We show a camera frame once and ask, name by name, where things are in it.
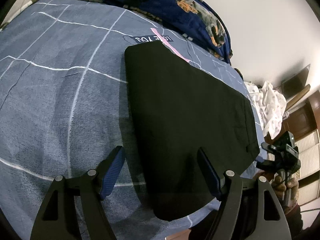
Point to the right hand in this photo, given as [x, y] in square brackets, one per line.
[280, 188]

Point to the white floral cloth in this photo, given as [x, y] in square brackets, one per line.
[270, 106]

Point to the navy dog print blanket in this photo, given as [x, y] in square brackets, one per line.
[194, 19]

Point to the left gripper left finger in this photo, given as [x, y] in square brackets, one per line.
[69, 199]

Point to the brown wooden cabinet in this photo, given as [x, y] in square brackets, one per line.
[303, 123]

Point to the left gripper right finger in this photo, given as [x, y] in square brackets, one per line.
[249, 208]

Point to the blue grid bedsheet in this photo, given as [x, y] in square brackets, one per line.
[63, 94]

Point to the black pants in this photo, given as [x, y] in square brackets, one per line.
[176, 109]

